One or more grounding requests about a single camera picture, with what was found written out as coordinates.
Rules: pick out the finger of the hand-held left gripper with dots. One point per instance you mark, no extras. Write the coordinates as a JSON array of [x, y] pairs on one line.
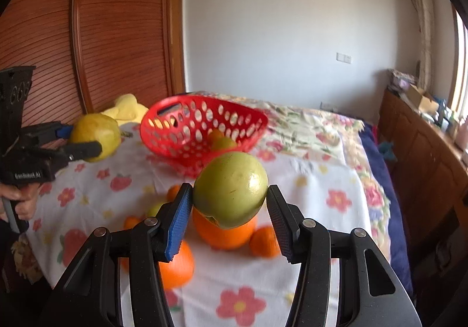
[[84, 149], [64, 131]]

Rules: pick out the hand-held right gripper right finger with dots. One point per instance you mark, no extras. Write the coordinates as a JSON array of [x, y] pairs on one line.
[[279, 228]]

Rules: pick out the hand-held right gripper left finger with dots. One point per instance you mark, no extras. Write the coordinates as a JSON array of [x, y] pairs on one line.
[[179, 224]]

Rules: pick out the yellow-green pear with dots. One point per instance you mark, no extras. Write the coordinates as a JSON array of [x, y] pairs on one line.
[[97, 129]]

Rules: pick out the large orange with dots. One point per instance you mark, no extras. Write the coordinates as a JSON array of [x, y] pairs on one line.
[[223, 237], [179, 270]]

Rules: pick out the red plastic basket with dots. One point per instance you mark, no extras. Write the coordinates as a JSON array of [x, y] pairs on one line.
[[175, 162]]

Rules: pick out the large green apple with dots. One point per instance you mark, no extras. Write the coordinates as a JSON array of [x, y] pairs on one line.
[[230, 188]]

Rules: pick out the person's left hand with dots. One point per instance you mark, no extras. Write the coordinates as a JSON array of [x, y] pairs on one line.
[[22, 199]]

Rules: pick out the white floral blanket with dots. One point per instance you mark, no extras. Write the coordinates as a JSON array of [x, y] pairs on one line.
[[310, 210]]

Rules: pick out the yellow plush toy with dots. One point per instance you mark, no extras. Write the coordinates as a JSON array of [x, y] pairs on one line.
[[126, 107]]

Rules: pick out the medium orange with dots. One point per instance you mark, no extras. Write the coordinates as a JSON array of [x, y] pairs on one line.
[[215, 135]]

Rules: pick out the beige floral quilt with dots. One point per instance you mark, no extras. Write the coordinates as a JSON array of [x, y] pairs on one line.
[[310, 125]]

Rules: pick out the dark blue bedsheet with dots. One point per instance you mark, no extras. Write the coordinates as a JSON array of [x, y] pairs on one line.
[[391, 202]]

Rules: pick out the wooden slatted wardrobe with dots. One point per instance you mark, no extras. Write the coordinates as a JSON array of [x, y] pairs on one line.
[[109, 19]]

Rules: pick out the teal soft toy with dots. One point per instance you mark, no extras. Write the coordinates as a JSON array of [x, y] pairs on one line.
[[387, 149]]

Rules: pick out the wooden cabinet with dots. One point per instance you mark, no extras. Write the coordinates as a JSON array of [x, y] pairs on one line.
[[413, 144]]

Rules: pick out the cardboard box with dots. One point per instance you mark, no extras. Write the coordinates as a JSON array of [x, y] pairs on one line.
[[420, 100]]

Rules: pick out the purple patterned box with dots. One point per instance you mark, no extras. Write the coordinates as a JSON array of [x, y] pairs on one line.
[[402, 81]]

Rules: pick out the window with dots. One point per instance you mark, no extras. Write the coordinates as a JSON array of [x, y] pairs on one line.
[[461, 67]]

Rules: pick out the beige curtain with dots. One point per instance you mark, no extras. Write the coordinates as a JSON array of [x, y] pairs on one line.
[[424, 19]]

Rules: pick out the white wall socket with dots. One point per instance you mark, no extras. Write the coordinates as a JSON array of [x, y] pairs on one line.
[[329, 106]]

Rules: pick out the white wall switch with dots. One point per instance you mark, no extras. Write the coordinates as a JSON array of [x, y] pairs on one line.
[[343, 57]]

